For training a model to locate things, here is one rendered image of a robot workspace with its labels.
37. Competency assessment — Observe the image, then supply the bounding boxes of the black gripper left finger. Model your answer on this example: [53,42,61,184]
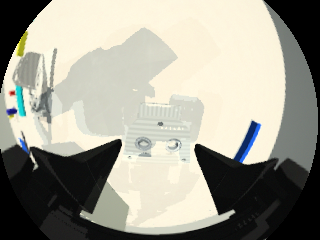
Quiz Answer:
[29,139,123,215]

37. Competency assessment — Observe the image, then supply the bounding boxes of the yellow rectangular bar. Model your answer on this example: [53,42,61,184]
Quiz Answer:
[16,31,29,57]

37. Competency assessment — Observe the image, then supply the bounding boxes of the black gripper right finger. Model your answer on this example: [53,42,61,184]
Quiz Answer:
[193,143,279,215]

